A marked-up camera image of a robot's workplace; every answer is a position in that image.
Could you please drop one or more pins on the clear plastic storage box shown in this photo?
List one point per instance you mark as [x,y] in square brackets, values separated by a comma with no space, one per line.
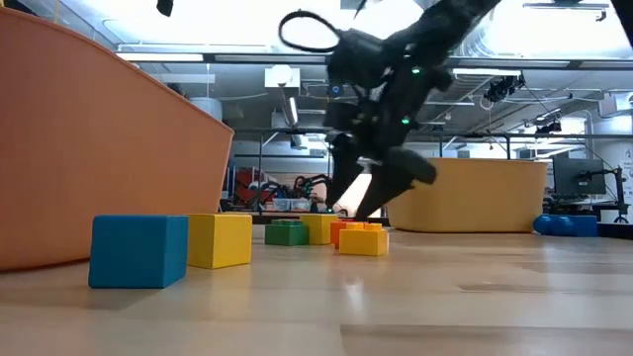
[292,204]

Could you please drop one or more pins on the white round column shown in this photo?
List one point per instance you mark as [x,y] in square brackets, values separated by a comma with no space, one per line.
[205,109]

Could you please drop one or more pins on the black ceiling light cluster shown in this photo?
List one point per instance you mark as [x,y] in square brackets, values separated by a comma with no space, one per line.
[502,89]

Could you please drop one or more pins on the black overhead camera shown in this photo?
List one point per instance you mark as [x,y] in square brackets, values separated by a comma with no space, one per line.
[164,6]

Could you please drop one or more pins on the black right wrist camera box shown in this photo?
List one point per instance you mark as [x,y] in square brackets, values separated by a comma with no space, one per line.
[358,54]

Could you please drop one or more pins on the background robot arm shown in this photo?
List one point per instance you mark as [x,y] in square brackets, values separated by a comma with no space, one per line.
[319,180]

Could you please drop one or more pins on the blue long large block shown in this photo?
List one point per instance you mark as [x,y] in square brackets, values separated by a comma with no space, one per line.
[566,225]

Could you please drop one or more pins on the white ceiling lamp box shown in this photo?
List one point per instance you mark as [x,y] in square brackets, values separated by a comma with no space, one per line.
[282,76]

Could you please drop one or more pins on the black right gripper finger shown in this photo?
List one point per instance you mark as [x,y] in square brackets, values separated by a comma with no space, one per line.
[390,180]
[343,168]

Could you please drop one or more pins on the black aluminium table frame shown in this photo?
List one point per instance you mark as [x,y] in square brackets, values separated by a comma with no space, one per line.
[257,217]

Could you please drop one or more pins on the red background machine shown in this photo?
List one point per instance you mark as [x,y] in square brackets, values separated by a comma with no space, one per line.
[249,185]

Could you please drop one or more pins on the orange plastic bin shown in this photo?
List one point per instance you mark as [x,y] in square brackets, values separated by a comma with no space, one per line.
[99,148]

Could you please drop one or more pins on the grey overhead beam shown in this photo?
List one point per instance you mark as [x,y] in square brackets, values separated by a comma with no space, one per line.
[247,58]

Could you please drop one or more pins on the person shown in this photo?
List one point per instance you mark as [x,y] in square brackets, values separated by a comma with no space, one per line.
[299,187]

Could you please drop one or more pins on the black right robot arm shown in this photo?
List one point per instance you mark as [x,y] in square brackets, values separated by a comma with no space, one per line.
[445,25]

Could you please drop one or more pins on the green small stud block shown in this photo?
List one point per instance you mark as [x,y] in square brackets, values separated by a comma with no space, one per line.
[287,233]

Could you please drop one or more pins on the background monitor on arm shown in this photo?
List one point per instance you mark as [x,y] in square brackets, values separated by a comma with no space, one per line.
[578,176]

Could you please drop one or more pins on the ceiling camera blue lens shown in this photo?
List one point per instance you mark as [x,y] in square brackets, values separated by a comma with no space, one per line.
[335,90]

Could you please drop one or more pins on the blue plain cube block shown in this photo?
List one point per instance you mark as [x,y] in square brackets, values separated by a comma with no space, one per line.
[138,251]

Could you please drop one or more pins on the yellow small stud block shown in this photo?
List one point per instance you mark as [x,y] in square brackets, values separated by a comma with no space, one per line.
[363,240]

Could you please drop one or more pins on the orange small stud block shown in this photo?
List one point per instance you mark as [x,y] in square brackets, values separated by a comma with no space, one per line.
[336,232]

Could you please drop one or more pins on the yellow plain cube block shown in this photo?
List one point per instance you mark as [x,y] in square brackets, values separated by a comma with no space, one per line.
[220,240]
[319,228]

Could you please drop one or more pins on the yellow plastic bin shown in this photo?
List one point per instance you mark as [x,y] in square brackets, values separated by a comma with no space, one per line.
[470,198]

